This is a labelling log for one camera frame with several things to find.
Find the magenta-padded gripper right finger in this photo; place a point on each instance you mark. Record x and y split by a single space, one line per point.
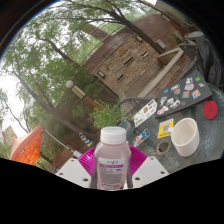
150 171

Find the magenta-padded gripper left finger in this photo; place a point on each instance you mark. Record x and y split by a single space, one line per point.
75 171

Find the pink drink bottle white cap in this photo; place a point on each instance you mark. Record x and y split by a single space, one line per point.
112 160

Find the wooden bench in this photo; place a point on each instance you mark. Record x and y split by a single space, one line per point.
61 160

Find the brown tape roll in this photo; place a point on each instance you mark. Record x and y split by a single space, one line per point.
158 148

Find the blue yellow striped cone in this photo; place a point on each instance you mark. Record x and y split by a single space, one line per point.
86 140

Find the small colourful sticker card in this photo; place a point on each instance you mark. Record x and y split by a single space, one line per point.
141 137

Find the yellow printed card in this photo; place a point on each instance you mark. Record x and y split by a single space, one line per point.
165 128

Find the white ceramic mug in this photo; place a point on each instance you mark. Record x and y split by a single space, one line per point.
188 145

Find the orange canopy with white pole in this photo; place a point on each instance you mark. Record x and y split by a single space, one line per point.
28 146

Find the white sticker sheet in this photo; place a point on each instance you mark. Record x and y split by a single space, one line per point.
145 113

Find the potted green plant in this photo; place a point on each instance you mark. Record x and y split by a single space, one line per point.
105 116

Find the leaning tree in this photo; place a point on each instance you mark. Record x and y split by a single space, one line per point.
50 108

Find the flat round red coaster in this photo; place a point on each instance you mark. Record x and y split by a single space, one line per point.
210 110

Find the black laptop with stickers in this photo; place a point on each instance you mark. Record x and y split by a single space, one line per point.
200 85

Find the black jacket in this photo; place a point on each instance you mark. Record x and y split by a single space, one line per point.
211 63

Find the large forked tree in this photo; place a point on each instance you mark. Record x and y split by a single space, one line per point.
143 35

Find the wooden lamp post with globe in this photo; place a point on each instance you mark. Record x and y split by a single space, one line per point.
85 96

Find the black wall lamp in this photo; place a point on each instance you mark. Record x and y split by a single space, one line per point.
138 38
101 74

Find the grey wall box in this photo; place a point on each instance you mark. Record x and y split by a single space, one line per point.
161 44

